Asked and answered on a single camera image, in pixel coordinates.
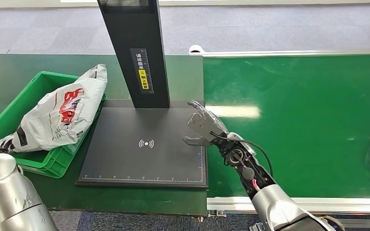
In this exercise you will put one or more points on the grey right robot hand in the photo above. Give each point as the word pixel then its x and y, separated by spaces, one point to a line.
pixel 204 110

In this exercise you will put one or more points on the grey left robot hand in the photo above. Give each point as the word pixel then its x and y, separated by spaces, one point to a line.
pixel 4 146

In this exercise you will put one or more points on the white SF courier bag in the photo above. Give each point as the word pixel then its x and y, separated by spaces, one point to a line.
pixel 63 111

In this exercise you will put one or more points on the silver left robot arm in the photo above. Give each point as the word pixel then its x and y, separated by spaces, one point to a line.
pixel 9 194

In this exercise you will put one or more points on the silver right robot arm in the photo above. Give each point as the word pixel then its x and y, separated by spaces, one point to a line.
pixel 274 204

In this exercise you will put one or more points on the white conveyor roller end cap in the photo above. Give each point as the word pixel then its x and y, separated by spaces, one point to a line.
pixel 196 48

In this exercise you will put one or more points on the green conveyor belt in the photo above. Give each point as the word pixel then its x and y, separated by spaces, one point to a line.
pixel 300 127

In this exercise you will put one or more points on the grey machinery under conveyor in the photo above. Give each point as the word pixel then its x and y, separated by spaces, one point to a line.
pixel 256 227

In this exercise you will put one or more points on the green plastic crate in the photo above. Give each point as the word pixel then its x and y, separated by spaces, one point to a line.
pixel 41 161

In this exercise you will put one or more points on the dark green table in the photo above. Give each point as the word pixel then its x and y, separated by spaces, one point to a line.
pixel 9 63

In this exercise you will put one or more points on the black scanner column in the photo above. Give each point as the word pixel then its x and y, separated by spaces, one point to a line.
pixel 137 38

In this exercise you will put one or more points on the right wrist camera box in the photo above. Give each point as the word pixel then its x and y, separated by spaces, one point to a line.
pixel 205 126

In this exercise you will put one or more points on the black scanner base plate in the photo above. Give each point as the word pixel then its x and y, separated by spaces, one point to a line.
pixel 146 159

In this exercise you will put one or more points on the thin aluminium conveyor side rail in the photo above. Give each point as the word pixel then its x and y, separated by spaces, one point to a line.
pixel 284 53

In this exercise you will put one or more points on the metal conveyor clamp bracket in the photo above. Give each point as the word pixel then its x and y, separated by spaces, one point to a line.
pixel 216 214

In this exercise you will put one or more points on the wide aluminium conveyor side rail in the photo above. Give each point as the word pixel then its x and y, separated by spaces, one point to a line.
pixel 347 205

